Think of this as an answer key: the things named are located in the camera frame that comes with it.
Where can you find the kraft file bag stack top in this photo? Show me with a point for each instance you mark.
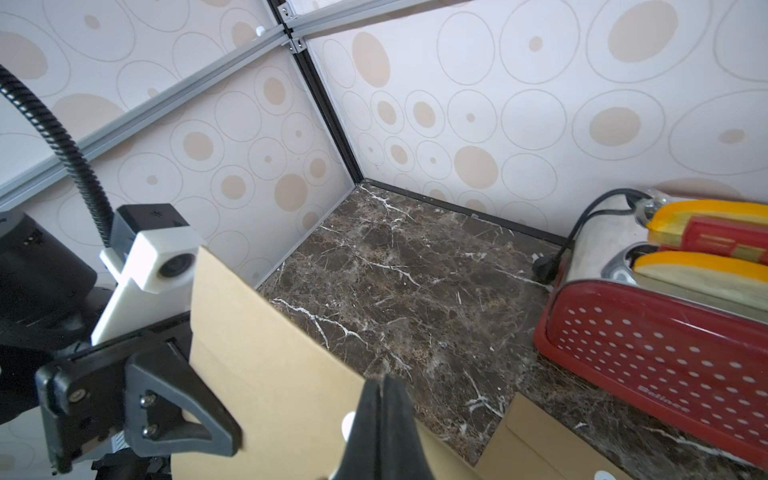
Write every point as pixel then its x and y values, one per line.
pixel 530 444

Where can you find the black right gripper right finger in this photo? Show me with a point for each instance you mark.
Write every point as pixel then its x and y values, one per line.
pixel 402 454

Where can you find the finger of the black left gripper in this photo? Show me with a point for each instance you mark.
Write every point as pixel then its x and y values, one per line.
pixel 170 410

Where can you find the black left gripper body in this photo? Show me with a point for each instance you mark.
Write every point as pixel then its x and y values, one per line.
pixel 48 305

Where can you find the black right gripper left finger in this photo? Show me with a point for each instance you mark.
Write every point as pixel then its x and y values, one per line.
pixel 361 457

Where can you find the aluminium rail left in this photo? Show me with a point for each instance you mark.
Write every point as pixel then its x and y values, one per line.
pixel 50 171

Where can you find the red toaster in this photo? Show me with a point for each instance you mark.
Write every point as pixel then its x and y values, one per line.
pixel 662 301

